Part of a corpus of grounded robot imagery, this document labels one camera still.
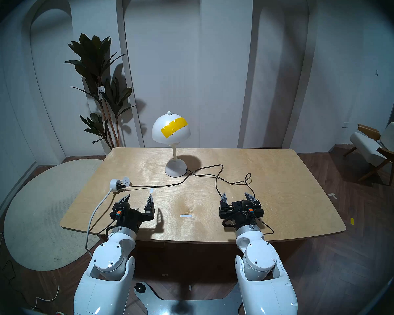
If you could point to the white dome table lamp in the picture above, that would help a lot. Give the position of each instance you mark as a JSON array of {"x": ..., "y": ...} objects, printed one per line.
[{"x": 176, "y": 169}]

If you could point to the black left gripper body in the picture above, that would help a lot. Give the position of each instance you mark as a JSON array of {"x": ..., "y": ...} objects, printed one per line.
[{"x": 129, "y": 217}]

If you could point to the yellow tape strip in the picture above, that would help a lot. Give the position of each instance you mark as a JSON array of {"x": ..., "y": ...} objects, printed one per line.
[{"x": 174, "y": 127}]

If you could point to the beige oval rug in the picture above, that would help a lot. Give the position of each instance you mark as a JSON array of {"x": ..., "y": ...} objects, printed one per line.
[{"x": 36, "y": 219}]

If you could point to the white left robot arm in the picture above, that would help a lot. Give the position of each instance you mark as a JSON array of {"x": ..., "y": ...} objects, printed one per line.
[{"x": 111, "y": 258}]

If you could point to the white cushioned wooden armchair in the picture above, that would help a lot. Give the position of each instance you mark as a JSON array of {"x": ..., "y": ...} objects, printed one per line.
[{"x": 367, "y": 150}]

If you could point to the grey metal robot base plate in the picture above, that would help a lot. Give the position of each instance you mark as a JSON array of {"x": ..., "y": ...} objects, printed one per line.
[{"x": 184, "y": 306}]

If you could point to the black base knob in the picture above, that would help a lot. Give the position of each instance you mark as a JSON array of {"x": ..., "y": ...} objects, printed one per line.
[{"x": 140, "y": 287}]

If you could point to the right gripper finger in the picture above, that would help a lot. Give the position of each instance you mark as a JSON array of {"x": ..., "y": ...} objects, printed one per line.
[
  {"x": 250, "y": 197},
  {"x": 224, "y": 199}
]

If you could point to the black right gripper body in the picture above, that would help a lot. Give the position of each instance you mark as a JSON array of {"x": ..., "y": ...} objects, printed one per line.
[{"x": 239, "y": 216}]

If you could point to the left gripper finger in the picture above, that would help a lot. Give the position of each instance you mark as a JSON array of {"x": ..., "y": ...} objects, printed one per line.
[
  {"x": 124, "y": 200},
  {"x": 149, "y": 204}
]

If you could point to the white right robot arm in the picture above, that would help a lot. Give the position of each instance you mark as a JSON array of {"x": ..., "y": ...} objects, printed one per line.
[{"x": 259, "y": 262}]

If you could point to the tall dark green plant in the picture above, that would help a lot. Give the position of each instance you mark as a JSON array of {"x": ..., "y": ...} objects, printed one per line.
[{"x": 95, "y": 55}]

